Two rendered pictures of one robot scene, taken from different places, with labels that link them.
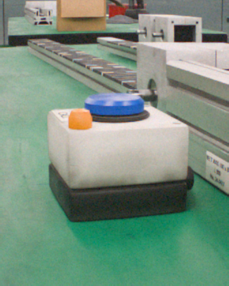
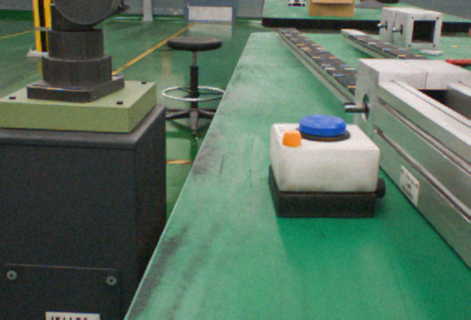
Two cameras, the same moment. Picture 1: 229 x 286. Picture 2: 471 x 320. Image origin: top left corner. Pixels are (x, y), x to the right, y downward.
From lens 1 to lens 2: 8 cm
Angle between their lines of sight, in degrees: 13
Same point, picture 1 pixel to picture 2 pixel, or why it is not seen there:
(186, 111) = (389, 128)
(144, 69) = (361, 84)
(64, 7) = not seen: outside the picture
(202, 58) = (412, 79)
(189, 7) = not seen: outside the picture
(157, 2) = not seen: outside the picture
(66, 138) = (280, 153)
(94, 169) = (300, 177)
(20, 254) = (233, 244)
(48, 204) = (263, 199)
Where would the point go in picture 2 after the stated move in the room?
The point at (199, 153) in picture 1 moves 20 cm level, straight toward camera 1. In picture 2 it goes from (396, 165) to (364, 257)
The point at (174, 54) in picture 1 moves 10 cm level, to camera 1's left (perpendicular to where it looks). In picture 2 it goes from (385, 75) to (290, 70)
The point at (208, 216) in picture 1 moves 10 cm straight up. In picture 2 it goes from (393, 225) to (406, 102)
